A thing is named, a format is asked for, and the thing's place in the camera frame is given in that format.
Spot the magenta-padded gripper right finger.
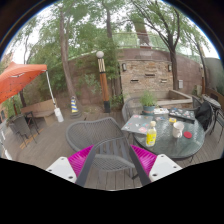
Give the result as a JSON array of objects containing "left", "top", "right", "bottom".
[{"left": 128, "top": 144, "right": 183, "bottom": 187}]

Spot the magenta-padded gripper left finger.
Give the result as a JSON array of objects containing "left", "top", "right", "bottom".
[{"left": 45, "top": 142, "right": 102, "bottom": 187}]

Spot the clear bottle with yellow label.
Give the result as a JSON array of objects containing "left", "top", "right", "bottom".
[{"left": 145, "top": 120, "right": 158, "bottom": 148}]

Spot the grey mesh chair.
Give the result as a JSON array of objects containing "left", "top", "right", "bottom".
[
  {"left": 121, "top": 96, "right": 144, "bottom": 123},
  {"left": 191, "top": 94, "right": 203, "bottom": 109},
  {"left": 199, "top": 99, "right": 216, "bottom": 134},
  {"left": 65, "top": 116, "right": 138, "bottom": 174}
]

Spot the grey laptop with stickers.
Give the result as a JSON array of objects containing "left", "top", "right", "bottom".
[{"left": 120, "top": 114, "right": 154, "bottom": 135}]

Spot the white mug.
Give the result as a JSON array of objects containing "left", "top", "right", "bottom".
[{"left": 171, "top": 120, "right": 185, "bottom": 139}]

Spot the white canopy weight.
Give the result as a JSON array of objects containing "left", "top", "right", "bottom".
[{"left": 53, "top": 106, "right": 64, "bottom": 123}]

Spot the white sticker sheet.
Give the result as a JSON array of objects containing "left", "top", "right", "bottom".
[{"left": 153, "top": 107, "right": 170, "bottom": 116}]

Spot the blue yellow striped cone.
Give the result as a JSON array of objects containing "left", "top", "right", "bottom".
[{"left": 69, "top": 95, "right": 83, "bottom": 118}]

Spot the black laptop with stickers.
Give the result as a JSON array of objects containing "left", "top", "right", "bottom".
[{"left": 168, "top": 107, "right": 197, "bottom": 122}]

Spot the potted green plant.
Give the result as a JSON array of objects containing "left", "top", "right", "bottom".
[{"left": 139, "top": 90, "right": 158, "bottom": 116}]

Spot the wooden bench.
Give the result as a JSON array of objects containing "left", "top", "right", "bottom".
[{"left": 21, "top": 98, "right": 58, "bottom": 118}]

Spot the dark mesh chair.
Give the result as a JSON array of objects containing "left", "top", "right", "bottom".
[{"left": 8, "top": 114, "right": 33, "bottom": 145}]

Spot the low stone basin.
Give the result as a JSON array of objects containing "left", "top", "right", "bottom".
[{"left": 156, "top": 89, "right": 194, "bottom": 108}]

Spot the black jacket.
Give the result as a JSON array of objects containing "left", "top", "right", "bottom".
[{"left": 194, "top": 101, "right": 214, "bottom": 131}]

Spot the dark metal chair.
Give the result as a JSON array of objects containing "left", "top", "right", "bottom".
[{"left": 214, "top": 107, "right": 224, "bottom": 136}]

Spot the small round side table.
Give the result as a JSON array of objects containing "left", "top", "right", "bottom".
[{"left": 202, "top": 94, "right": 223, "bottom": 112}]

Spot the dark-trunk tree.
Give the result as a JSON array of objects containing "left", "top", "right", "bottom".
[{"left": 131, "top": 0, "right": 204, "bottom": 91}]

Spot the leaning tree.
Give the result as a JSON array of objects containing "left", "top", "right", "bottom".
[{"left": 49, "top": 3, "right": 88, "bottom": 101}]

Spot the orange canopy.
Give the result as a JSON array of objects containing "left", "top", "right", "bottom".
[{"left": 0, "top": 61, "right": 58, "bottom": 109}]

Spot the wooden lamp post with globe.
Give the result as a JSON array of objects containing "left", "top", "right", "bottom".
[{"left": 95, "top": 50, "right": 112, "bottom": 114}]

